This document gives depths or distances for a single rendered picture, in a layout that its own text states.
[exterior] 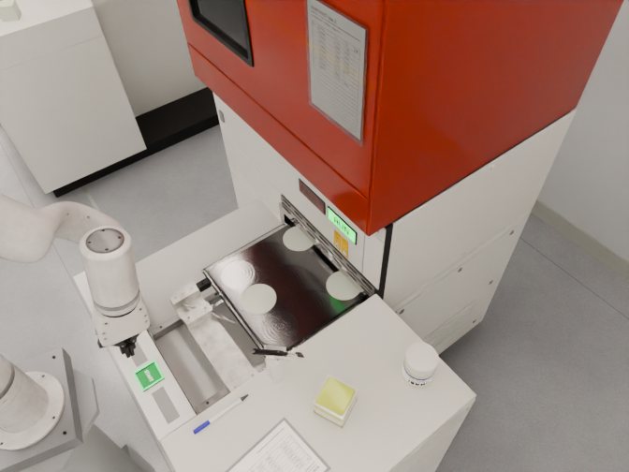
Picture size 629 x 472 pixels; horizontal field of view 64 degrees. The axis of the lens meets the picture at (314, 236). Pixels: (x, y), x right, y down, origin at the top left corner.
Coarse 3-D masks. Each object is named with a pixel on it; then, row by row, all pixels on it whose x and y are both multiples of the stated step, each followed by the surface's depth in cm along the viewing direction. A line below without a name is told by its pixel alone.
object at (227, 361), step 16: (192, 304) 140; (208, 320) 137; (208, 336) 133; (224, 336) 133; (208, 352) 130; (224, 352) 130; (240, 352) 130; (224, 368) 128; (240, 368) 127; (224, 384) 126
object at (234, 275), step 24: (264, 240) 151; (240, 264) 146; (264, 264) 146; (288, 264) 145; (312, 264) 145; (240, 288) 140; (288, 288) 140; (312, 288) 140; (240, 312) 136; (288, 312) 135; (312, 312) 135; (336, 312) 135; (264, 336) 131; (288, 336) 131
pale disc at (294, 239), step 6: (294, 228) 154; (288, 234) 153; (294, 234) 153; (300, 234) 152; (288, 240) 151; (294, 240) 151; (300, 240) 151; (306, 240) 151; (288, 246) 150; (294, 246) 150; (300, 246) 149; (306, 246) 149
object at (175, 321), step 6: (216, 294) 145; (210, 300) 144; (216, 300) 146; (174, 318) 141; (180, 318) 141; (162, 324) 140; (168, 324) 140; (174, 324) 141; (180, 324) 142; (156, 330) 139; (162, 330) 139; (168, 330) 141; (156, 336) 139
